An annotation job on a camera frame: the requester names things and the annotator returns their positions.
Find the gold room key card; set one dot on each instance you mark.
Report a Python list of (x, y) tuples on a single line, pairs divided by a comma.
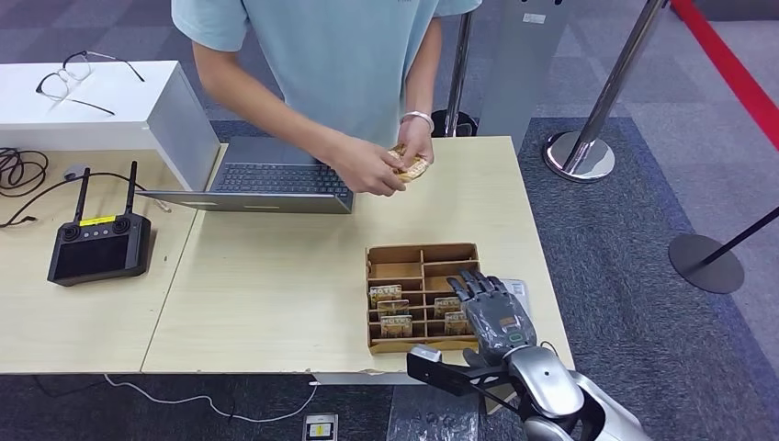
[(395, 327), (446, 306), (392, 307), (385, 294), (456, 325)]

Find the wooden table leg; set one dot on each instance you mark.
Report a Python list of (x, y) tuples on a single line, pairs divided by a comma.
[(496, 406)]

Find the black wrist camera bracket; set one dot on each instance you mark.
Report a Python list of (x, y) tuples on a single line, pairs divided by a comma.
[(444, 377)]

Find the black-rimmed glasses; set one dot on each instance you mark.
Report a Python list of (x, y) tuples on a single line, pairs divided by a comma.
[(78, 67)]

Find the person's left hand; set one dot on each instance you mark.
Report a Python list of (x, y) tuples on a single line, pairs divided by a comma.
[(417, 140)]

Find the chrome stanchion with black base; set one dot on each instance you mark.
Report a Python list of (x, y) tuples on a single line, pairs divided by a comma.
[(457, 73)]

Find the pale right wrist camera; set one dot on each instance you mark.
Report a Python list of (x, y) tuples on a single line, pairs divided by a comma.
[(426, 354)]

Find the white riser box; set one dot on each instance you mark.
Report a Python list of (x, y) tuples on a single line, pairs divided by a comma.
[(176, 140)]

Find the person's right forearm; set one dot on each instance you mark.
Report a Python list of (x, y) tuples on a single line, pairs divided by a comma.
[(261, 106)]

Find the grey floor socket box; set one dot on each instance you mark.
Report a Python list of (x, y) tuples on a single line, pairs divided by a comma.
[(319, 431)]

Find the red barrier belt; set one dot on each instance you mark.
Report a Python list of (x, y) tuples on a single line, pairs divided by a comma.
[(724, 67)]

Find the small grey adapter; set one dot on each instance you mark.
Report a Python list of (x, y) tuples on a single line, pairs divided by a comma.
[(73, 171)]

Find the grey kiosk panel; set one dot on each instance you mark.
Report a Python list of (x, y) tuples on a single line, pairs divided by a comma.
[(523, 73)]

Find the black remote controller with antennas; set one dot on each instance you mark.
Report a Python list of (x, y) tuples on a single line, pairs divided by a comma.
[(99, 255)]

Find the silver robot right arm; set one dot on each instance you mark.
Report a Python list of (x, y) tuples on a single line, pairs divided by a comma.
[(548, 383)]

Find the stack of gold cards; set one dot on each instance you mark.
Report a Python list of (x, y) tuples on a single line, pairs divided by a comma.
[(414, 169)]

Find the cardboard card organizer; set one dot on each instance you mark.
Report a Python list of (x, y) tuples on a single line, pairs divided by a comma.
[(395, 268)]

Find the person's left forearm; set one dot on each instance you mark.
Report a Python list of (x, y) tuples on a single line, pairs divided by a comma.
[(423, 73)]

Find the person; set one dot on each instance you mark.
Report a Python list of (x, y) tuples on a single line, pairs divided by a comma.
[(341, 55)]

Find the person's right hand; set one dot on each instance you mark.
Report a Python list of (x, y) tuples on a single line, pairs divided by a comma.
[(365, 167)]

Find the grey laptop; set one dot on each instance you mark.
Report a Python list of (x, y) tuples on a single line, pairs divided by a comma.
[(274, 176)]

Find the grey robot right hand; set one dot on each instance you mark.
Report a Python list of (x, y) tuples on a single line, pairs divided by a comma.
[(499, 322)]

